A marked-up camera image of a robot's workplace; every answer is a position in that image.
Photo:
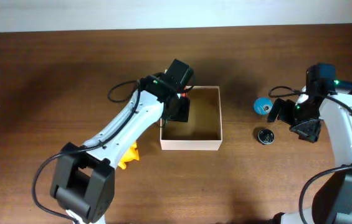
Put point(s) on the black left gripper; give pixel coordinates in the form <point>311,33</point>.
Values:
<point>185,116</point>

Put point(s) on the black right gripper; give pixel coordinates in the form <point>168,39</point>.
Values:
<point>309,133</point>

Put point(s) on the white cardboard box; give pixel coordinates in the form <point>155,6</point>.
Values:
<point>203,130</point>

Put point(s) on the yellow toy figure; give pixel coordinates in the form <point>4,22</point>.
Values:
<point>131,154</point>

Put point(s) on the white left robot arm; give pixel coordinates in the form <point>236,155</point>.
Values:
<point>84,177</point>

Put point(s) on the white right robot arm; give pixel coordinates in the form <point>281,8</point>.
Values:
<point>327,196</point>

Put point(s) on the blue egg-shaped toy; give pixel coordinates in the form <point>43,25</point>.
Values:
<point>262,106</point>

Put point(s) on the black round wheel toy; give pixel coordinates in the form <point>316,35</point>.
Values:
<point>266,136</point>

